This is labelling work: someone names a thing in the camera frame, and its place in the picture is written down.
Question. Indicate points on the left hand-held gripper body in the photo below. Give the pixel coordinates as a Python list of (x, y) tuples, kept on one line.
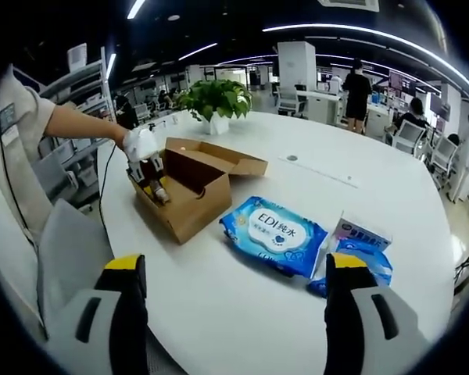
[(142, 144)]

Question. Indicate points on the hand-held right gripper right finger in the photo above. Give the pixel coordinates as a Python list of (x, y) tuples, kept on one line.
[(351, 340)]

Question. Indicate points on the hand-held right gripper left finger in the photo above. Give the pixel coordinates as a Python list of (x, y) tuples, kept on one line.
[(109, 336)]

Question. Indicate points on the brown cardboard shoe box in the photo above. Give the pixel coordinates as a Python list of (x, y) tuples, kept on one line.
[(195, 207)]

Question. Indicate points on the small blue tissue pack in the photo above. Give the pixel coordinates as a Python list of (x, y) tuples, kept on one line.
[(371, 265)]

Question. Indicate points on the small white carton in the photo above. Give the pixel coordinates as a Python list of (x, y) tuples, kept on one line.
[(363, 232)]

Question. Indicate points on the blue wet wipes pack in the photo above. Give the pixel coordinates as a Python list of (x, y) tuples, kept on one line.
[(273, 234)]

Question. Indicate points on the white ribbed box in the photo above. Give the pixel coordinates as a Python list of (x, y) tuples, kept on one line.
[(77, 56)]

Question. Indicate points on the grey office chair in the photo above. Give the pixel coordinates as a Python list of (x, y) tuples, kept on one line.
[(74, 258)]

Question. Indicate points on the green plant in white pot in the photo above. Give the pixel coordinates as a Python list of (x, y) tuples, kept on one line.
[(219, 99)]

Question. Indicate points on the person's beige shirt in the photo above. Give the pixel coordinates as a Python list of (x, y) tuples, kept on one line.
[(19, 136)]

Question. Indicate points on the black bicycle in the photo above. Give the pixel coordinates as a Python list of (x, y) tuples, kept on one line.
[(467, 267)]

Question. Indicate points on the long ceiling light strip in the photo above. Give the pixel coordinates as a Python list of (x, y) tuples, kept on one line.
[(375, 35), (136, 8)]

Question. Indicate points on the white mesh office chair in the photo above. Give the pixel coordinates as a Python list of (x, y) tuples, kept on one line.
[(408, 136), (291, 99), (443, 156)]

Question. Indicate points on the white table socket strip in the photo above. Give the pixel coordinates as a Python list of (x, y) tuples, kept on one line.
[(320, 170)]

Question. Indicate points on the white square column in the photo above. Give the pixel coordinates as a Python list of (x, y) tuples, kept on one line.
[(297, 66)]

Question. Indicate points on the ceiling air conditioner vent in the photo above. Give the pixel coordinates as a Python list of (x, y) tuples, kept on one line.
[(348, 4)]

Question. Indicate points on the black monitor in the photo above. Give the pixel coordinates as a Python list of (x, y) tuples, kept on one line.
[(439, 106)]

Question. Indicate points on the purple wall screen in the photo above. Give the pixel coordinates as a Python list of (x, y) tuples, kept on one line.
[(402, 81)]

